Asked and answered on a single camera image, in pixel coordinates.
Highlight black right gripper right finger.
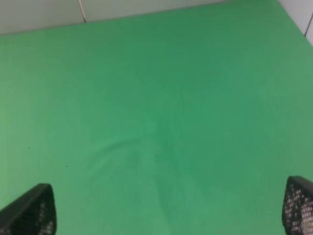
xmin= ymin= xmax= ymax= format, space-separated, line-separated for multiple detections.
xmin=282 ymin=176 xmax=313 ymax=235

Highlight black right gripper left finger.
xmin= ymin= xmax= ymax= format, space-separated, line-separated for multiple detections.
xmin=0 ymin=184 xmax=57 ymax=235

